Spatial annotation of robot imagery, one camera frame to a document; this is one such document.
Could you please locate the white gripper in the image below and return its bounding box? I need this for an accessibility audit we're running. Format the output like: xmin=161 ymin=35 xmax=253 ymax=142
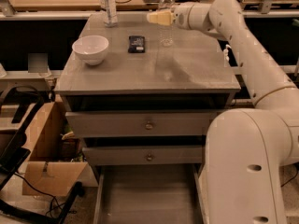
xmin=147 ymin=2 xmax=212 ymax=30

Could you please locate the clear water bottle white cap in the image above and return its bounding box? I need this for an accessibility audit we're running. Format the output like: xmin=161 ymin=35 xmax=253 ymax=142
xmin=158 ymin=0 xmax=175 ymax=47

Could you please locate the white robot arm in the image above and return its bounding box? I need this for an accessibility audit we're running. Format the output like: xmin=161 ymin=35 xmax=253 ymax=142
xmin=147 ymin=0 xmax=299 ymax=224

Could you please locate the clear labelled water bottle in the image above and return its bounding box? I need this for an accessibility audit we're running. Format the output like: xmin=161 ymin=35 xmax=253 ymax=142
xmin=100 ymin=0 xmax=118 ymax=27

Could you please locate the white pump dispenser bottle right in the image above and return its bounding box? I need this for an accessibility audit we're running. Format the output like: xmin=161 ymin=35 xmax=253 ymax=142
xmin=223 ymin=44 xmax=231 ymax=66

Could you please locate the grey drawer cabinet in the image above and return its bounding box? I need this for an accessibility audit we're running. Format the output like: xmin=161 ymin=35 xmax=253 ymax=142
xmin=55 ymin=12 xmax=240 ymax=220

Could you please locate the grey top drawer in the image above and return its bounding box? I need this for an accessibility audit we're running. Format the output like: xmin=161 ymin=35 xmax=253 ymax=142
xmin=66 ymin=110 xmax=219 ymax=138

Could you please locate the grey middle drawer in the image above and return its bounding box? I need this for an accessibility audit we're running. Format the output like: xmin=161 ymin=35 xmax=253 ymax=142
xmin=83 ymin=146 xmax=205 ymax=166

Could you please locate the grey open bottom drawer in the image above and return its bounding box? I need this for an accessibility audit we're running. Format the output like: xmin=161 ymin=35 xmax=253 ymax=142
xmin=93 ymin=164 xmax=206 ymax=224

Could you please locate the dark blue snack packet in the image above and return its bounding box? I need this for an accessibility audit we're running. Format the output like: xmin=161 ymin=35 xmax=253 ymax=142
xmin=128 ymin=35 xmax=145 ymax=53

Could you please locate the white ceramic bowl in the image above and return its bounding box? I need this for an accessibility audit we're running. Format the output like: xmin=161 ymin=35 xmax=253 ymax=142
xmin=72 ymin=35 xmax=109 ymax=65

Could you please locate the open cardboard box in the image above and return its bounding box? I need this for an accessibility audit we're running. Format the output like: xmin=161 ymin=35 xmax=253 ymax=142
xmin=24 ymin=103 xmax=87 ymax=196

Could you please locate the black chair frame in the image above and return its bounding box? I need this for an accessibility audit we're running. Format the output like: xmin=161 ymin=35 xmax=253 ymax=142
xmin=0 ymin=85 xmax=86 ymax=224

